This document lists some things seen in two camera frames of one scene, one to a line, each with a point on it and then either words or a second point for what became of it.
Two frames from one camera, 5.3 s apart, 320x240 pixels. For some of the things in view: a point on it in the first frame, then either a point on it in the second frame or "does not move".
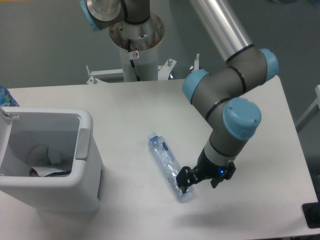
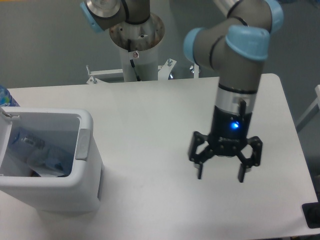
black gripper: x=206 y=170 to x=229 y=131
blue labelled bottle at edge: x=6 y=98 does not move
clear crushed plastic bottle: x=169 y=162 to x=43 y=158
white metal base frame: x=162 y=70 does not move
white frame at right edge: x=313 y=109 does not move
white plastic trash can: x=70 y=131 does not move
